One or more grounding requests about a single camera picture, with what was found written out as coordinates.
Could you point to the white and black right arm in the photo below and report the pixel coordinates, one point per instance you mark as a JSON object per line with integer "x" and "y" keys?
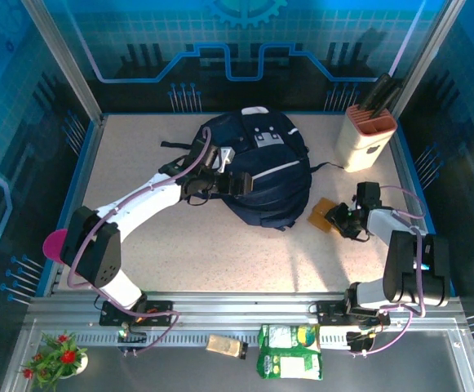
{"x": 387, "y": 222}

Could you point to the pink disc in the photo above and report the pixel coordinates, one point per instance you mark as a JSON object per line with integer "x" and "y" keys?
{"x": 53, "y": 245}

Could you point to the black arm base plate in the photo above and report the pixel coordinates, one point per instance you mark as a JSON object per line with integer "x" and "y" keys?
{"x": 159, "y": 310}
{"x": 330, "y": 312}

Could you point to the beige snack packet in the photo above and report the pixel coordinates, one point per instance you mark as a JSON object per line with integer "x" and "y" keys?
{"x": 226, "y": 347}

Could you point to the green and white packet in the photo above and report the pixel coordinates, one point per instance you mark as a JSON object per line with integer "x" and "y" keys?
{"x": 285, "y": 337}
{"x": 289, "y": 365}

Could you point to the cream knife block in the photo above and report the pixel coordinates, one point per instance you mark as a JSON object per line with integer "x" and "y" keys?
{"x": 359, "y": 151}

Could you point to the red flower potted plant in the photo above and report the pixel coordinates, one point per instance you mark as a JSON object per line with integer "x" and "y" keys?
{"x": 57, "y": 359}

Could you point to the navy blue backpack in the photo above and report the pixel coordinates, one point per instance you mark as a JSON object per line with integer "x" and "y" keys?
{"x": 269, "y": 183}

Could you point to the aluminium frame post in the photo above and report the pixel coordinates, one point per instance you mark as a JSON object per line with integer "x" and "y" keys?
{"x": 424, "y": 61}
{"x": 65, "y": 61}

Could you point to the aluminium rail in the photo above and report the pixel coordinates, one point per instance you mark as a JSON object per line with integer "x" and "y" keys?
{"x": 240, "y": 304}

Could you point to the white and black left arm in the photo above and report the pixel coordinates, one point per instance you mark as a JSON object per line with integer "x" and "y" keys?
{"x": 138, "y": 200}

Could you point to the small orange card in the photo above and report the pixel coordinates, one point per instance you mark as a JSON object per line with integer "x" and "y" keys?
{"x": 318, "y": 214}

